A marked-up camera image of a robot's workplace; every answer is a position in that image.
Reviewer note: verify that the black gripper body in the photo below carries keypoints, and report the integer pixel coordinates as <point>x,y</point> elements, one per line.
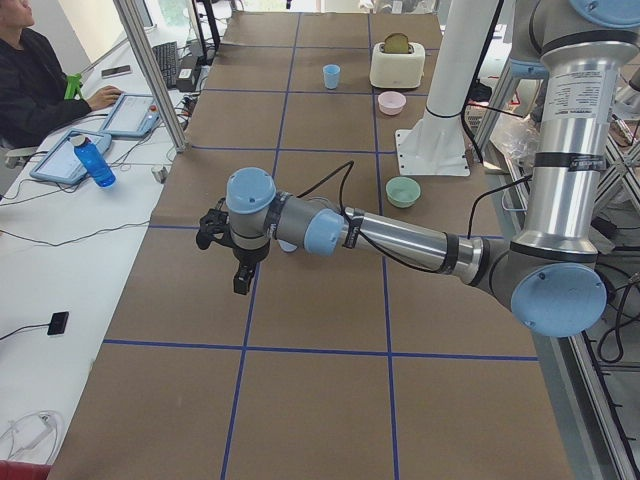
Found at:
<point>246,256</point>

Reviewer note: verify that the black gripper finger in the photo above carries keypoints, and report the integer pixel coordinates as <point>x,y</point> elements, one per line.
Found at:
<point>243,278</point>

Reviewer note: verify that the light blue cup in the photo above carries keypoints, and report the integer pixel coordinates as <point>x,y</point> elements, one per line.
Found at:
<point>287,247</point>
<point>331,76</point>

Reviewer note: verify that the person's hand on table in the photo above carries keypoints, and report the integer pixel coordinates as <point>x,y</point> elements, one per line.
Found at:
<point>104,97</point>

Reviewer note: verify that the green bowl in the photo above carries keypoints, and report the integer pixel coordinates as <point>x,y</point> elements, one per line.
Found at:
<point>402,192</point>

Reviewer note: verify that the teach pendant tablet far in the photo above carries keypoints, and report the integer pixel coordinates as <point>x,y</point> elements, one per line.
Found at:
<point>132,116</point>

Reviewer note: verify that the teach pendant tablet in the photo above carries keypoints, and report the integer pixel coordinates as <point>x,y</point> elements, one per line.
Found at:
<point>61,165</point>
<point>132,116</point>

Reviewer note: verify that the small black box device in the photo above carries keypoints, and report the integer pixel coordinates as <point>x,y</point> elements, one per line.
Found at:
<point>58,323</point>

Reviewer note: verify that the blue water bottle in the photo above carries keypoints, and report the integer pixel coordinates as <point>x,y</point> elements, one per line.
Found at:
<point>93,161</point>

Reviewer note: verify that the teach pendant tablet near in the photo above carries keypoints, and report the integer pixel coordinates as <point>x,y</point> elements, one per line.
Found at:
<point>61,165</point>

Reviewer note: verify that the pink bowl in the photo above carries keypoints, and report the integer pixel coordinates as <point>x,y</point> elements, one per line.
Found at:
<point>391,103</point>

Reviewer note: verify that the black keyboard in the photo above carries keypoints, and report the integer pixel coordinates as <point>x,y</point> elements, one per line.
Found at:
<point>167,59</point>

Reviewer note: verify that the smartphone on desk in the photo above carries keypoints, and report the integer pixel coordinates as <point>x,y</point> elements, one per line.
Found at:
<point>116,71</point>

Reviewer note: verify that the cream toaster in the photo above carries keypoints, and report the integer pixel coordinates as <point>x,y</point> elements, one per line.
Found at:
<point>397,71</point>

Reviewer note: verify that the bread slice in toaster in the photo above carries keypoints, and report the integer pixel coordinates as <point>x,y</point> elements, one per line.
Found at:
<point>396,43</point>

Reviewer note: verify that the seated person in black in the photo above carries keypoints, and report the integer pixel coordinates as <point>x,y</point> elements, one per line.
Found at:
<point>33,84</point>

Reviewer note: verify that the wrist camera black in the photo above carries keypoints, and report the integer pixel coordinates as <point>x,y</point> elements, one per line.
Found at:
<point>214,228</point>

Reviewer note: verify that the white pedestal column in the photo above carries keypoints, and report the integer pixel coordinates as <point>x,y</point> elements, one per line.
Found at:
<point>435,146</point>

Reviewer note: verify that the aluminium frame post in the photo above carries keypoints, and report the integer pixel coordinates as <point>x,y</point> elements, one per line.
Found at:
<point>131,21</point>

